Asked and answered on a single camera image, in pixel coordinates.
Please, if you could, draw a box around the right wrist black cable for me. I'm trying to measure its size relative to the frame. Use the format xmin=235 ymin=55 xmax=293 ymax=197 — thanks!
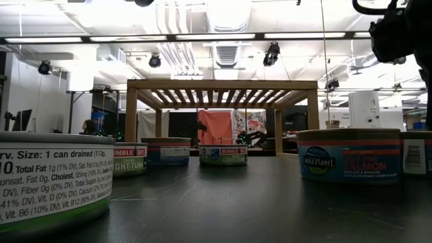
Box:
xmin=352 ymin=0 xmax=401 ymax=16

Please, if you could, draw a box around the orange hanging cloth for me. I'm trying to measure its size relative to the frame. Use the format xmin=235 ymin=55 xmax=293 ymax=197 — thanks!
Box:
xmin=197 ymin=109 xmax=234 ymax=146

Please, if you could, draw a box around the white hanging cloth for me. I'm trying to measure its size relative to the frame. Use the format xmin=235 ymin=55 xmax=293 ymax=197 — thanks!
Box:
xmin=136 ymin=110 xmax=170 ymax=142

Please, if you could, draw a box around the black floor stand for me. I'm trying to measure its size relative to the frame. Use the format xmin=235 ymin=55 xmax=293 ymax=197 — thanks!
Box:
xmin=65 ymin=90 xmax=85 ymax=134

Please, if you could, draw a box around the thin hanging pole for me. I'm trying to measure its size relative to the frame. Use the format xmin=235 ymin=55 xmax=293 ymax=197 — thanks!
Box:
xmin=319 ymin=0 xmax=331 ymax=121

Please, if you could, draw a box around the white tall cabinet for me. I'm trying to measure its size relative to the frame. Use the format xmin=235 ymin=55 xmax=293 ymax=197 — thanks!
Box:
xmin=348 ymin=90 xmax=381 ymax=130

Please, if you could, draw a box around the black ceiling camera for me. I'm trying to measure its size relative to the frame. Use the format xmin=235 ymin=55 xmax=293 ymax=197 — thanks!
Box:
xmin=148 ymin=53 xmax=162 ymax=69
xmin=263 ymin=41 xmax=281 ymax=68
xmin=37 ymin=59 xmax=54 ymax=76
xmin=325 ymin=78 xmax=340 ymax=92

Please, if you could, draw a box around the blue container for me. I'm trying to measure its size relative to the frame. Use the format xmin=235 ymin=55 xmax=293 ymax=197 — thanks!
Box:
xmin=90 ymin=111 xmax=107 ymax=135

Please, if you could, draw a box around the black monitor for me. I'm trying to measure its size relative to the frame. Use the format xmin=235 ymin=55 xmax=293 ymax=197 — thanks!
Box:
xmin=11 ymin=109 xmax=34 ymax=132

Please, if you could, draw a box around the long ceiling light strip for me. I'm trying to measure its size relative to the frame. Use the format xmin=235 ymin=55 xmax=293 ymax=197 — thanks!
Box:
xmin=0 ymin=30 xmax=372 ymax=45

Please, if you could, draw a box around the floral hanging cloth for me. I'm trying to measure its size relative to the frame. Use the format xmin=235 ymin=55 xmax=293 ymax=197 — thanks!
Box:
xmin=231 ymin=109 xmax=268 ymax=142

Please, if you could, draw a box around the person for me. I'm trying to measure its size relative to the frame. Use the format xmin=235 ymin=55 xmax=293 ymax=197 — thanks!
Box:
xmin=82 ymin=119 xmax=97 ymax=136

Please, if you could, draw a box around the wooden slatted shelf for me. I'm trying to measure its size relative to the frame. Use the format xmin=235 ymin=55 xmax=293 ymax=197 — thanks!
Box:
xmin=124 ymin=79 xmax=320 ymax=158

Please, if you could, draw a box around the Bumble Bee light tuna can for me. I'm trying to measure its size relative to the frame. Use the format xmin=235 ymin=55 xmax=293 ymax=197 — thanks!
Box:
xmin=113 ymin=142 xmax=149 ymax=179
xmin=198 ymin=144 xmax=249 ymax=167
xmin=0 ymin=131 xmax=117 ymax=238

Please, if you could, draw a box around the Wild Planet pink salmon can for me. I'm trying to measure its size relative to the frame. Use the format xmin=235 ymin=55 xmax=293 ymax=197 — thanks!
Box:
xmin=296 ymin=128 xmax=402 ymax=186
xmin=399 ymin=130 xmax=432 ymax=178
xmin=140 ymin=136 xmax=192 ymax=167

